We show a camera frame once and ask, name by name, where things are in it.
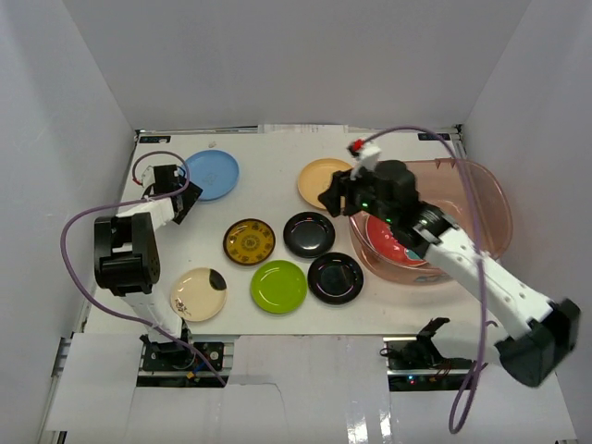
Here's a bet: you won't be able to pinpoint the light blue plastic plate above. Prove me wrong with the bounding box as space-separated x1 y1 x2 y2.
185 149 240 202

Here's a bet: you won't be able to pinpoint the black glossy plate lower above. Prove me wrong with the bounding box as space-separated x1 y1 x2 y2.
307 253 364 306

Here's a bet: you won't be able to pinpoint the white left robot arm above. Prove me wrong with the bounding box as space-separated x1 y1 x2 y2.
93 165 203 369

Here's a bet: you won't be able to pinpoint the black corner label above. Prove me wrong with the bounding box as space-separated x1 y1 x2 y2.
138 135 171 144
417 132 450 142

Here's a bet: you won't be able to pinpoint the white papers at back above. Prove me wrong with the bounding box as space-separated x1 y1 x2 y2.
258 124 349 134

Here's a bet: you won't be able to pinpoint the purple cable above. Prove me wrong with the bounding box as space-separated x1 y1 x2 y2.
59 151 230 386
364 125 489 435

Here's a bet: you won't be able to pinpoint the red teal floral plate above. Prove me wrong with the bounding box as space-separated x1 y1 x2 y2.
365 216 426 268

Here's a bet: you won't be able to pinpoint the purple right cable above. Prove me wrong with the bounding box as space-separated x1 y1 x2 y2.
364 125 489 435

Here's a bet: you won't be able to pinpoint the cream plate with flowers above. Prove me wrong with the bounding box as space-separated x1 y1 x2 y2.
170 267 228 322

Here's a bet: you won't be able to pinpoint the black glossy plate upper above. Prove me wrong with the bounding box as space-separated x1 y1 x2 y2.
283 212 336 259

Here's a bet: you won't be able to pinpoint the black glossy plate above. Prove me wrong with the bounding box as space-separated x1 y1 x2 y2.
307 253 364 306
283 212 336 259

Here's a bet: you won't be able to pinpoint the lime green plate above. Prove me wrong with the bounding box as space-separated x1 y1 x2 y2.
250 260 308 315

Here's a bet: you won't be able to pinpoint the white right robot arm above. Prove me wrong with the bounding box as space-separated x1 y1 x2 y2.
318 160 581 388

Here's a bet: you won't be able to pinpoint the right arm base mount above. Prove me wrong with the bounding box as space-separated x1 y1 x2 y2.
379 317 472 393

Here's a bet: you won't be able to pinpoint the pink transparent plastic bin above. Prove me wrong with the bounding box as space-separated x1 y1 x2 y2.
349 158 512 287

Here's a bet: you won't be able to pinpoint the orange plastic plate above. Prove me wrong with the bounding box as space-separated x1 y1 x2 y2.
297 158 352 211

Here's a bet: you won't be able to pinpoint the left black corner label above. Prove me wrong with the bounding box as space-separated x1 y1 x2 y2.
138 135 171 144

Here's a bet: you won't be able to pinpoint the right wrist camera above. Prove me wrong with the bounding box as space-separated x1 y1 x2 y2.
348 139 382 180

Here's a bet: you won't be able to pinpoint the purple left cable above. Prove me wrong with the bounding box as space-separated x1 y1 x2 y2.
59 151 230 386

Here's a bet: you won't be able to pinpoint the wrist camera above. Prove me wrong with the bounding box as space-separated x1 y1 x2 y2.
138 166 155 188
348 139 382 180

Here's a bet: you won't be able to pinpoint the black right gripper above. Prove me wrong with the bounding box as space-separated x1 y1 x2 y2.
317 161 396 226

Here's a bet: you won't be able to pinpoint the yellow patterned brown-rim plate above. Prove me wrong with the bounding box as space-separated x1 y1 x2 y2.
222 218 277 266

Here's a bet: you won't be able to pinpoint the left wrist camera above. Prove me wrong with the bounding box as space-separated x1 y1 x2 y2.
138 166 155 188

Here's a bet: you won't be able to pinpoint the right black corner label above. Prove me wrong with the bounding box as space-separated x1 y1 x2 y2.
417 132 450 142

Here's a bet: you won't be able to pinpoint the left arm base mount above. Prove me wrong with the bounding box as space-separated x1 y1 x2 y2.
136 334 228 389

